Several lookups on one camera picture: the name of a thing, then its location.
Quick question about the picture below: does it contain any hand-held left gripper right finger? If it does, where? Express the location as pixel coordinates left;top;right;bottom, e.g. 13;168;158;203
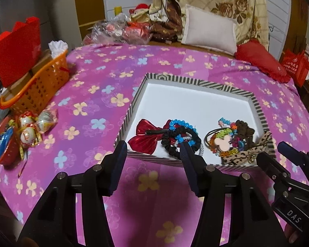
180;142;286;247

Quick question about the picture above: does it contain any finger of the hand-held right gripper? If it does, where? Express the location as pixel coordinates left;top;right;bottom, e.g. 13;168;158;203
256;152;290;184
277;141;309;186

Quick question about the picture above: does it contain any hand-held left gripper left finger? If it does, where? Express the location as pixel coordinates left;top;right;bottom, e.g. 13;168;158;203
17;140;128;247

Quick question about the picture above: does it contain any silver glitter hair tie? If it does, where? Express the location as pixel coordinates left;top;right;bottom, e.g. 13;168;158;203
170;134;206;157

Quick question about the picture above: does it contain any black hair scrunchie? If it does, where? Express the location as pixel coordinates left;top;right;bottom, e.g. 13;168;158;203
161;127;202;160

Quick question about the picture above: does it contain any mouse charm hair tie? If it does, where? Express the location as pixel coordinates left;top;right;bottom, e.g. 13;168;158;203
205;127;233;155

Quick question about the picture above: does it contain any blue bead bracelet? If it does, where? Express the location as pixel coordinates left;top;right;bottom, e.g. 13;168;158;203
169;119;197;145

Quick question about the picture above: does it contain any colourful bead bracelet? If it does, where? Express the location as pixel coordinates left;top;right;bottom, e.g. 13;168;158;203
218;117;248;158

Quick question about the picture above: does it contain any striped cardboard box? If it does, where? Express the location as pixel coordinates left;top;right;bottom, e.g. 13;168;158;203
115;73;277;171

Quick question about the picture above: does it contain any person's right hand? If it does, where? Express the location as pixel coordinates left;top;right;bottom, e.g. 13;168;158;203
284;226;300;243

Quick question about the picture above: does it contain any leopard ribbon hair bow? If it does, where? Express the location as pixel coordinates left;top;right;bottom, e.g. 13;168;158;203
220;131;273;166

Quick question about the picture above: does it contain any red bow hair clip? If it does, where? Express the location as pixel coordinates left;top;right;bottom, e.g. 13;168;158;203
128;119;171;156

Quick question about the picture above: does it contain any brown spotted hair scrunchie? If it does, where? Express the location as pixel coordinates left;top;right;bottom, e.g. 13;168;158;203
232;120;256;150

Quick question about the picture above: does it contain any foil wrapped egg ornament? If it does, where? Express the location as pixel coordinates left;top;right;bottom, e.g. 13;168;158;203
20;127;38;144
37;111;55;133
19;113;36;128

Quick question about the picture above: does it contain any red shopping bag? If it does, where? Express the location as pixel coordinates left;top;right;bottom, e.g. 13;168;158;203
281;49;309;88

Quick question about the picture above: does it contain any pink flower blanket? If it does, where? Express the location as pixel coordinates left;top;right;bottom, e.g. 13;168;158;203
0;44;307;247

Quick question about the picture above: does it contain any red frilled cushion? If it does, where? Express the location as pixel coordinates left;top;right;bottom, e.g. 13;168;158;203
234;40;291;83

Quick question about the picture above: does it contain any orange plastic basket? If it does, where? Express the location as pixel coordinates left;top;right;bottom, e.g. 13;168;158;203
0;49;70;115

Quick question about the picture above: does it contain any red plastic bowl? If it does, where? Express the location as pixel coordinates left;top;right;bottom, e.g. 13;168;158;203
0;117;19;167

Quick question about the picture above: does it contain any white crocheted cloth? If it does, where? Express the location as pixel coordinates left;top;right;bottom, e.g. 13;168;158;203
48;40;69;57

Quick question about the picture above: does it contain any clear plastic bag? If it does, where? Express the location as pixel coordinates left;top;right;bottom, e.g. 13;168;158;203
91;14;151;45

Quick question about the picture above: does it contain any beige pillow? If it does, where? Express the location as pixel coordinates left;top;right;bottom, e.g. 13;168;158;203
181;4;238;55

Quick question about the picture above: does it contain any brown satin cloth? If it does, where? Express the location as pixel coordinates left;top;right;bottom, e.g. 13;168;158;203
149;0;186;42

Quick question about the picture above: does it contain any red paper bag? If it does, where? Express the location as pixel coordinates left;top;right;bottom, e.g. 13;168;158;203
0;17;42;88

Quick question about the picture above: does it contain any red plush toy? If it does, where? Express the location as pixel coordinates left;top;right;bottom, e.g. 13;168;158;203
130;4;150;16

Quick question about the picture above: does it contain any wooden door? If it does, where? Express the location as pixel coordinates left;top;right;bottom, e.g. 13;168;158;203
75;0;107;42

